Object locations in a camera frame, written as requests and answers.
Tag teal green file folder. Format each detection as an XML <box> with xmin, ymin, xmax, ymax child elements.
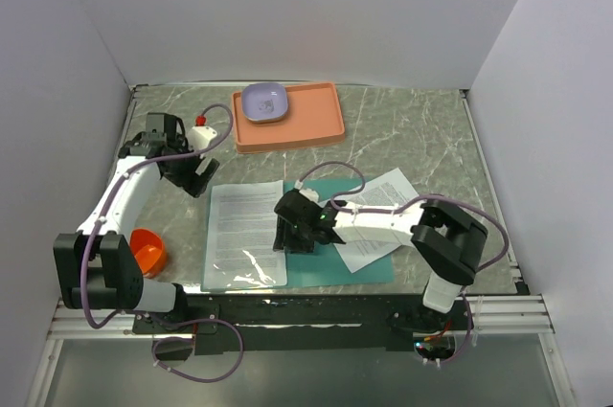
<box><xmin>200</xmin><ymin>178</ymin><xmax>397</xmax><ymax>292</ymax></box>

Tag white printed paper sheets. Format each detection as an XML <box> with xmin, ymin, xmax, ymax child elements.
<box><xmin>336</xmin><ymin>168</ymin><xmax>418</xmax><ymax>273</ymax></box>

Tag single white printed sheet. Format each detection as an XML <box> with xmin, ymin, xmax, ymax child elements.
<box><xmin>201</xmin><ymin>180</ymin><xmax>287</xmax><ymax>291</ymax></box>

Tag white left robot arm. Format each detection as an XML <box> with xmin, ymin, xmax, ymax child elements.
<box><xmin>53</xmin><ymin>112</ymin><xmax>223</xmax><ymax>332</ymax></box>

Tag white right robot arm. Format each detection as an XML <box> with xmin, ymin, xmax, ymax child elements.
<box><xmin>274</xmin><ymin>190</ymin><xmax>488</xmax><ymax>329</ymax></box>

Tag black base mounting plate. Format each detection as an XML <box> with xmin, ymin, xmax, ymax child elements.
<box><xmin>133</xmin><ymin>294</ymin><xmax>472</xmax><ymax>355</ymax></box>

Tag lavender square bowl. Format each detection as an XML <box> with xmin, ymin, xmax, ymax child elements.
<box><xmin>240</xmin><ymin>82</ymin><xmax>289</xmax><ymax>124</ymax></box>

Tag salmon pink tray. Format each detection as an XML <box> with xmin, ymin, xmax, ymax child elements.
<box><xmin>230</xmin><ymin>82</ymin><xmax>346</xmax><ymax>154</ymax></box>

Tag orange plastic cup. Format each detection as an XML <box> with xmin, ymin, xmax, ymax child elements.
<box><xmin>129</xmin><ymin>228</ymin><xmax>168</xmax><ymax>279</ymax></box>

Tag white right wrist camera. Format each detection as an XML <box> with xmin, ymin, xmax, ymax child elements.
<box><xmin>294</xmin><ymin>180</ymin><xmax>320</xmax><ymax>203</ymax></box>

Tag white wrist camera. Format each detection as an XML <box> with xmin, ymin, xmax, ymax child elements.
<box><xmin>186</xmin><ymin>115</ymin><xmax>218</xmax><ymax>151</ymax></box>
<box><xmin>294</xmin><ymin>180</ymin><xmax>320</xmax><ymax>203</ymax></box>

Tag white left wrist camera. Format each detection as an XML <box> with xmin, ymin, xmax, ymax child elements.
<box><xmin>186</xmin><ymin>115</ymin><xmax>218</xmax><ymax>151</ymax></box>

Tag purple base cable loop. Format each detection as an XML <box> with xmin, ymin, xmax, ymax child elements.
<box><xmin>151</xmin><ymin>318</ymin><xmax>245</xmax><ymax>383</ymax></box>

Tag aluminium frame rail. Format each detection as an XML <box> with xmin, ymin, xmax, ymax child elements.
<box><xmin>47</xmin><ymin>296</ymin><xmax>554</xmax><ymax>340</ymax></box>

